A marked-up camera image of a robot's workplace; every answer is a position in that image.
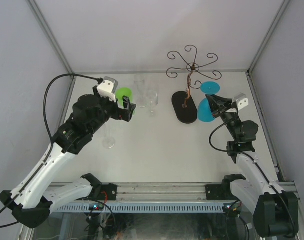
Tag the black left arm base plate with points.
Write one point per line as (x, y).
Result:
(104, 192)

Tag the green plastic wine glass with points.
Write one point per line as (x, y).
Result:
(125, 106)

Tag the blue plastic wine glass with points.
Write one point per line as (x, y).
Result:
(204, 113)

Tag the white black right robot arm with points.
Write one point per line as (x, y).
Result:
(275, 211)

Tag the clear tall champagne flute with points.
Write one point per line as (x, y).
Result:
(140, 83)

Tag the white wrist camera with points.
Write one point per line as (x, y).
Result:
(239, 102)
(107, 88)

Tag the aluminium mounting rail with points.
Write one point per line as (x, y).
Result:
(161, 192)

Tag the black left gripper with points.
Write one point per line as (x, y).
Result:
(125, 114)

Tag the clear flute glass front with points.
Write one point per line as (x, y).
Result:
(108, 141)

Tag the blue slotted cable duct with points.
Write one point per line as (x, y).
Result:
(143, 207)

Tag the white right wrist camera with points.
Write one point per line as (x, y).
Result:
(239, 102)

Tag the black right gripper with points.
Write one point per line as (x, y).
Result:
(219, 103)

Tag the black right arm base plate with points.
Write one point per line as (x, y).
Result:
(217, 192)

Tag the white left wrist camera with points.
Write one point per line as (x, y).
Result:
(107, 88)

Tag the metal wine glass rack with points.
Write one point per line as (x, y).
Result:
(182, 101)

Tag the clear wine glass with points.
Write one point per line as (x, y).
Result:
(152, 101)

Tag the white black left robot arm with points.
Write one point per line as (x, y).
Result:
(31, 202)

